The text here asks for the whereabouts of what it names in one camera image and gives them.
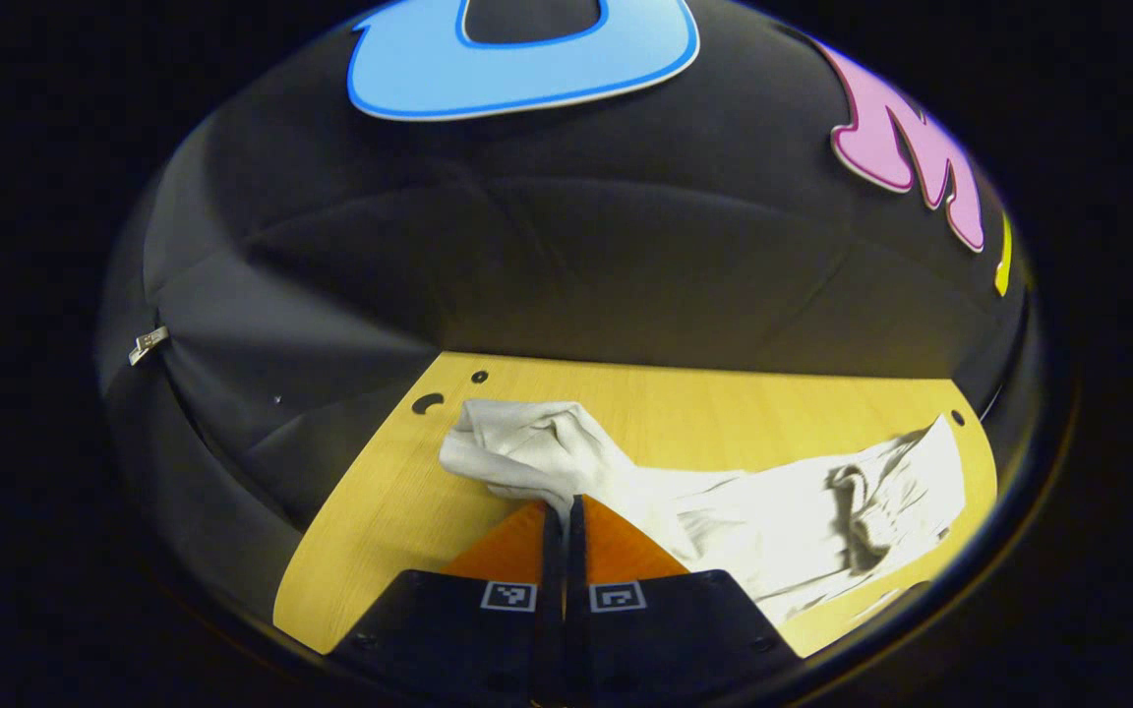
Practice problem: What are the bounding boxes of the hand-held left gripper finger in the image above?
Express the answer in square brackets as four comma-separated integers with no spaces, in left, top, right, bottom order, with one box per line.
[566,495,804,704]
[328,500,566,708]

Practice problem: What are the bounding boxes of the white jeans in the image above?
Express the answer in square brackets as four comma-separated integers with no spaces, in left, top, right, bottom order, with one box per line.
[439,398,967,626]

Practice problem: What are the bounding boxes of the black backdrop cloth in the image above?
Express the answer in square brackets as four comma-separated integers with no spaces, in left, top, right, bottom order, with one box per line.
[99,0,1030,620]

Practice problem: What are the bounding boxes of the white backdrop clip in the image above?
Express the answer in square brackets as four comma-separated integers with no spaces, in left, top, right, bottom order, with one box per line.
[128,325,171,367]

